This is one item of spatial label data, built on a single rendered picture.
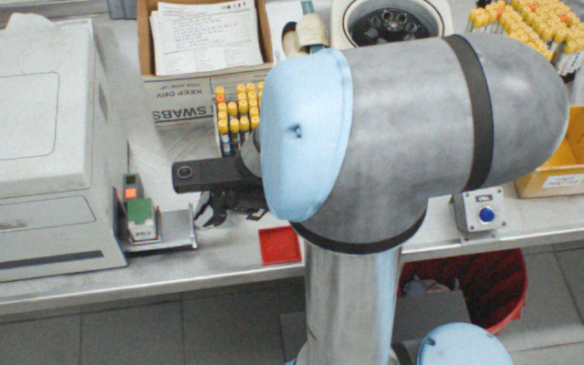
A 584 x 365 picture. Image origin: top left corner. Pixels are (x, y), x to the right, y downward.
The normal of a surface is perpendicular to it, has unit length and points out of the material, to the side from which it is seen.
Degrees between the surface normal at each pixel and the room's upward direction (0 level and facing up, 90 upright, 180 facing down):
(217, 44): 2
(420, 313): 4
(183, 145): 0
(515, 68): 19
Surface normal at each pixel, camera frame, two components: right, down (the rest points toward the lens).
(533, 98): 0.47, -0.04
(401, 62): -0.03, -0.69
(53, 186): 0.15, 0.82
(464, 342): 0.15, -0.51
